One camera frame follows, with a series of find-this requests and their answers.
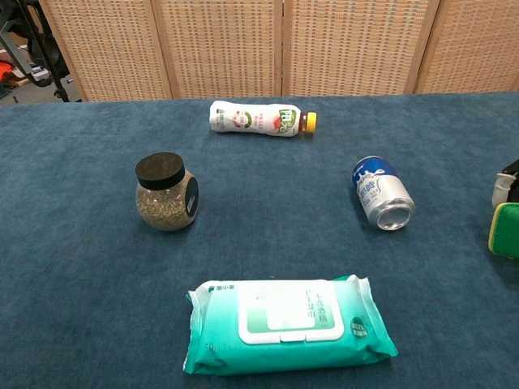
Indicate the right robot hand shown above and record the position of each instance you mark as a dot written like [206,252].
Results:
[507,184]

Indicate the green tub with yellow lid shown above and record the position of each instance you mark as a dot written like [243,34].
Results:
[507,233]

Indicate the blue and silver drink can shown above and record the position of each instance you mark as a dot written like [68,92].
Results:
[381,194]

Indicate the white bottle with yellow cap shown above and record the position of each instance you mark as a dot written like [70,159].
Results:
[251,118]

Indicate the green wet wipes pack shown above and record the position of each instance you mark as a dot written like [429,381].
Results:
[284,328]

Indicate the woven rattan folding screen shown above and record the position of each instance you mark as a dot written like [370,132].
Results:
[259,44]

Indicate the glass jar with black lid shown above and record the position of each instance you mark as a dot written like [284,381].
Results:
[164,198]

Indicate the blue table cloth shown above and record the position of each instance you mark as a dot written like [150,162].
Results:
[81,263]

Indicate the black tripod stand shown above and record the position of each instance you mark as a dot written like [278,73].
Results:
[40,44]

